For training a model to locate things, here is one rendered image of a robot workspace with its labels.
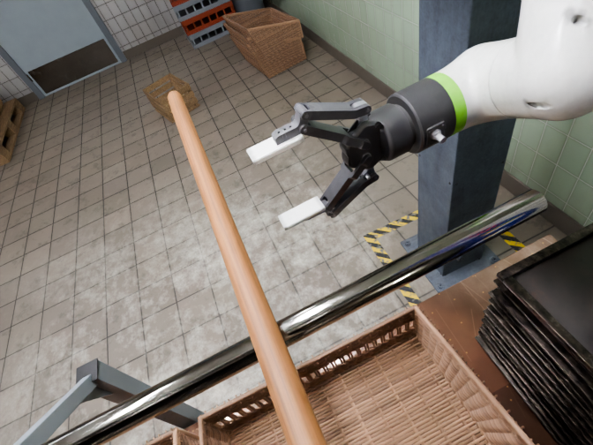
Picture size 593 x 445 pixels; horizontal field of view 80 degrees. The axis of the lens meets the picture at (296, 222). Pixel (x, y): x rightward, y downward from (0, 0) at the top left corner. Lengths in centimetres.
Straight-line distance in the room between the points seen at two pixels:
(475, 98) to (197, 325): 165
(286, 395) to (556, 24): 44
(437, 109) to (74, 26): 487
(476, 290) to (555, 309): 38
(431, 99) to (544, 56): 13
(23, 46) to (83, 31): 65
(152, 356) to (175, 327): 17
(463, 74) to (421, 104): 7
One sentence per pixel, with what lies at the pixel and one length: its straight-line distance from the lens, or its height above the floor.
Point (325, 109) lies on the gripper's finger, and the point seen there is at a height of 128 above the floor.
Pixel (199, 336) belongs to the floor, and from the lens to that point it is 189.
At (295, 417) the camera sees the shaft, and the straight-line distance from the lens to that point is 33.
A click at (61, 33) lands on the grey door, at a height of 51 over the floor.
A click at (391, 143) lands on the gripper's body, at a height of 120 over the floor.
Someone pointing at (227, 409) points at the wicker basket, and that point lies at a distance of 90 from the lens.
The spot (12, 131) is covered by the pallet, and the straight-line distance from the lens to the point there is 492.
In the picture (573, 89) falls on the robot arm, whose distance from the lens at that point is 48.
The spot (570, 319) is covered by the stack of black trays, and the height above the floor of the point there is 90.
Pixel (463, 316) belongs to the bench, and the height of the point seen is 58.
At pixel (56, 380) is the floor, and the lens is 230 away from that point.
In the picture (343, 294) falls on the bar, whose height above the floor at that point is 117.
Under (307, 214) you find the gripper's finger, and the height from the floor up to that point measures 112.
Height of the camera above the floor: 152
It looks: 48 degrees down
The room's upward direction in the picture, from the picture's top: 22 degrees counter-clockwise
